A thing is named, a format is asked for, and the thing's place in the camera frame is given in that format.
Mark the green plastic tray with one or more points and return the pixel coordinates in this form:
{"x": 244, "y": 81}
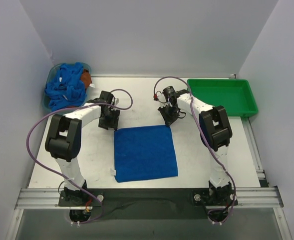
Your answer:
{"x": 235, "y": 95}

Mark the blue towel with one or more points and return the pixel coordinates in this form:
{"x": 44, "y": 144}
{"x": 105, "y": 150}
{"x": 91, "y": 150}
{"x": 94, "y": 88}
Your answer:
{"x": 144, "y": 153}

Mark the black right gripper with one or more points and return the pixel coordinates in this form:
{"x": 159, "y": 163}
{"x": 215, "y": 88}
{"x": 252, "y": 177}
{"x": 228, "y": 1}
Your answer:
{"x": 168, "y": 115}

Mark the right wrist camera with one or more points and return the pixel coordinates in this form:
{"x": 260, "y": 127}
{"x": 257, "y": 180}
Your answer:
{"x": 169, "y": 92}

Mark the orange brown towel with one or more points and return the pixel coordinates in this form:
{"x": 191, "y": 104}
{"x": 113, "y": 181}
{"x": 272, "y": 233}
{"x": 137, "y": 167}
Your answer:
{"x": 86, "y": 78}

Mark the teal plastic basket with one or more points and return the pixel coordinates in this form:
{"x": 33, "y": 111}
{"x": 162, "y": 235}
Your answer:
{"x": 51, "y": 75}

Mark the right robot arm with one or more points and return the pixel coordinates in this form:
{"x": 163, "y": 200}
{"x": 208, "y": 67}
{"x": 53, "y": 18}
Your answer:
{"x": 213, "y": 125}

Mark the aluminium frame rail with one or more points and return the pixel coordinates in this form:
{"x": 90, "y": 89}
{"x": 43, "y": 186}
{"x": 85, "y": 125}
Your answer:
{"x": 248, "y": 197}

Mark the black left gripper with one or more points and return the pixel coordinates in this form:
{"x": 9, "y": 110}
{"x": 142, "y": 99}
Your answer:
{"x": 109, "y": 119}

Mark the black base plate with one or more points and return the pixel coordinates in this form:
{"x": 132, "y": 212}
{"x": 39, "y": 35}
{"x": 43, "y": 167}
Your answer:
{"x": 149, "y": 204}

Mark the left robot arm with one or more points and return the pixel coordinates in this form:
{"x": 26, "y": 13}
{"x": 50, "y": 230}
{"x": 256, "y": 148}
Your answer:
{"x": 63, "y": 140}

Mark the pile of blue towels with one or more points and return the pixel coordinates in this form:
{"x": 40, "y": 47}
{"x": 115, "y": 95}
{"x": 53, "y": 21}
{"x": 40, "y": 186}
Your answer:
{"x": 66, "y": 88}

